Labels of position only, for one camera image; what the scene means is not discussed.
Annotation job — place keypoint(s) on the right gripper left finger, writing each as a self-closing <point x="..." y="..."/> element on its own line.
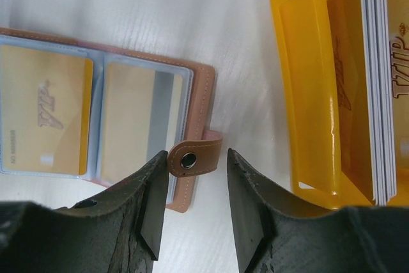
<point x="116" y="230"/>

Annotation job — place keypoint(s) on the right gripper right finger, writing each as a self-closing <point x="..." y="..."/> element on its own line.
<point x="276" y="231"/>

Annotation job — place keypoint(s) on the gold credit card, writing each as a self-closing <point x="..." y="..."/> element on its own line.
<point x="45" y="108"/>
<point x="143" y="114"/>

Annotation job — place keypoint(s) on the tan leather card holder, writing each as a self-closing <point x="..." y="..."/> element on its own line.
<point x="199" y="151"/>

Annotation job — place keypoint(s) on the yellow plastic bin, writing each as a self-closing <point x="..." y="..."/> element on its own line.
<point x="307" y="62"/>

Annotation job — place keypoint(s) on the stack of striped cards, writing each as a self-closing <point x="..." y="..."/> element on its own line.
<point x="370" y="43"/>

